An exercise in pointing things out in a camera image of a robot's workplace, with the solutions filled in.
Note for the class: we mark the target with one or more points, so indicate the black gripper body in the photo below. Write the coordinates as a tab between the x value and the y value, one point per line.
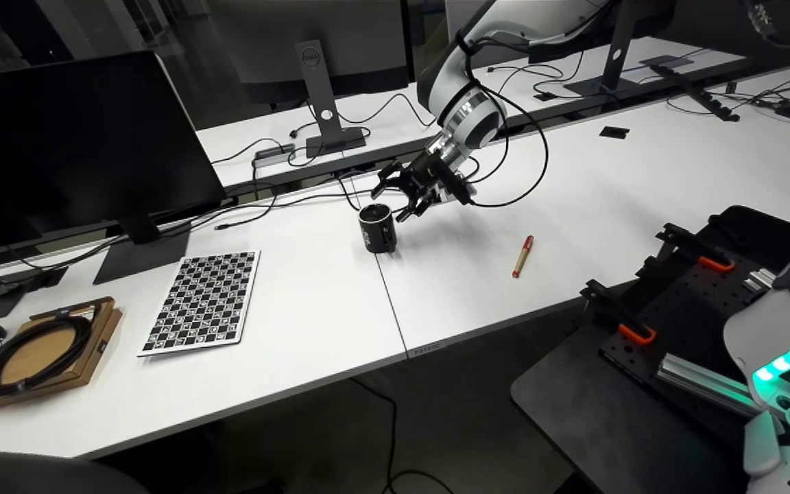
445	178

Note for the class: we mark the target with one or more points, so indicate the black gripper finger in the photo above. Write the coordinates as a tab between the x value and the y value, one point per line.
415	207
396	175

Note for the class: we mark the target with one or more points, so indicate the black mug white inside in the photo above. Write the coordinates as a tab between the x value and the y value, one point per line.
378	229

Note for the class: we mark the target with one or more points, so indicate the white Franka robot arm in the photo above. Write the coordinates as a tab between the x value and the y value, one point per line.
479	114

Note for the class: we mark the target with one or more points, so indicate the red and tan marker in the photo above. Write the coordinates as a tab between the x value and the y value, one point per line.
526	255

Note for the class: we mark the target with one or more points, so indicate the monitor with silver stand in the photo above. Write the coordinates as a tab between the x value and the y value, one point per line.
319	92

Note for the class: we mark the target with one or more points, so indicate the silver desk socket box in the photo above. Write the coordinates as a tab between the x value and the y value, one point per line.
272	153

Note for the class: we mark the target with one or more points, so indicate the small flat black item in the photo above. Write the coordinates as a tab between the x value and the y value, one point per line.
613	133

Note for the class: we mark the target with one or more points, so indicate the black monitor stand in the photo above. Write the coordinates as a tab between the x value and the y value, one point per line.
618	45

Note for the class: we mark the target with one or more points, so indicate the orange black clamp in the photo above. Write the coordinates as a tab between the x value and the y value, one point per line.
702	249
625	319

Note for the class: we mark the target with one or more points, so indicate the black white checkerboard sheet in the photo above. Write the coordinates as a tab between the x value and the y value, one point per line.
204	302

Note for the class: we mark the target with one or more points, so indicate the dark flat plate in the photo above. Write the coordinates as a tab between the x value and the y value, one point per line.
666	63

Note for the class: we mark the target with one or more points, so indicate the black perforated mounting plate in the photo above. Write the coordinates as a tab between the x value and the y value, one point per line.
687	310

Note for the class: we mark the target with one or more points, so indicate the black power strip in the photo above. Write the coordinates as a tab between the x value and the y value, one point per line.
715	103

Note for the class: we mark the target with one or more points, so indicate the large black monitor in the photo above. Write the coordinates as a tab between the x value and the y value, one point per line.
75	145

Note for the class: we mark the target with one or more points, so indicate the aluminium extrusion bar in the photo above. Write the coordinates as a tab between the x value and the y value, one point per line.
702	380

